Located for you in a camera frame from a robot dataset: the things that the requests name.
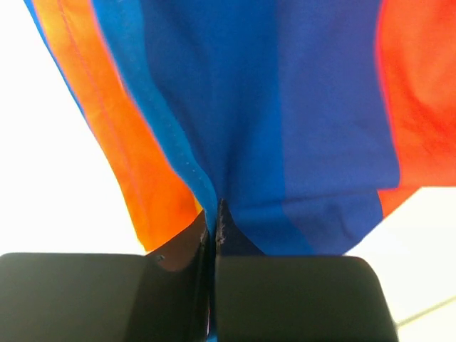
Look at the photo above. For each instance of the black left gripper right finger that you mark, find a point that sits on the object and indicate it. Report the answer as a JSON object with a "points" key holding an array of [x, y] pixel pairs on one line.
{"points": [[229, 241]]}

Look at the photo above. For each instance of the rainbow striped shorts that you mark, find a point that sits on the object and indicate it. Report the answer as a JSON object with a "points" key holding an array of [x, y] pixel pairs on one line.
{"points": [[314, 120]]}

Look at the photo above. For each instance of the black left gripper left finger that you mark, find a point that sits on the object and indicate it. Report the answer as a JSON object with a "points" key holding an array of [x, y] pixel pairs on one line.
{"points": [[178, 286]]}

